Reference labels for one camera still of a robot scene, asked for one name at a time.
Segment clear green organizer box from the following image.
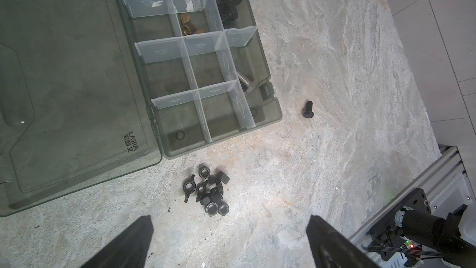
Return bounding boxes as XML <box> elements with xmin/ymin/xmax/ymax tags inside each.
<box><xmin>1</xmin><ymin>0</ymin><xmax>283</xmax><ymax>217</ymax></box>

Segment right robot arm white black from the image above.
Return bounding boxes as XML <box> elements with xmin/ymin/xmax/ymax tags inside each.
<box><xmin>207</xmin><ymin>0</ymin><xmax>476</xmax><ymax>268</ymax></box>

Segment brass nuts in box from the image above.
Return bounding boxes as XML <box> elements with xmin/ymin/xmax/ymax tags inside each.
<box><xmin>180</xmin><ymin>14</ymin><xmax>206</xmax><ymax>36</ymax></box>

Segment aluminium mounting rail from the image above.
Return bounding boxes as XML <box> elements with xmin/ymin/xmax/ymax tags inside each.
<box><xmin>350</xmin><ymin>146</ymin><xmax>476</xmax><ymax>268</ymax></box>

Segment black hex bolt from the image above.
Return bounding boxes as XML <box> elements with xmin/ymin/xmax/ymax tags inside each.
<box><xmin>302</xmin><ymin>100</ymin><xmax>314</xmax><ymax>119</ymax></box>

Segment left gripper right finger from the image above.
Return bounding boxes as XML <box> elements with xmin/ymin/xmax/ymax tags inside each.
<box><xmin>306</xmin><ymin>215</ymin><xmax>379</xmax><ymax>268</ymax></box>

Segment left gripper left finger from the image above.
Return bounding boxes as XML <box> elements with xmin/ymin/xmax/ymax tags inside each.
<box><xmin>81</xmin><ymin>215</ymin><xmax>154</xmax><ymax>268</ymax></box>

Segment silver hex bolt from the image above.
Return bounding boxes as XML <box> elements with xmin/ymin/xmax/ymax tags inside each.
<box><xmin>236</xmin><ymin>69</ymin><xmax>257</xmax><ymax>94</ymax></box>

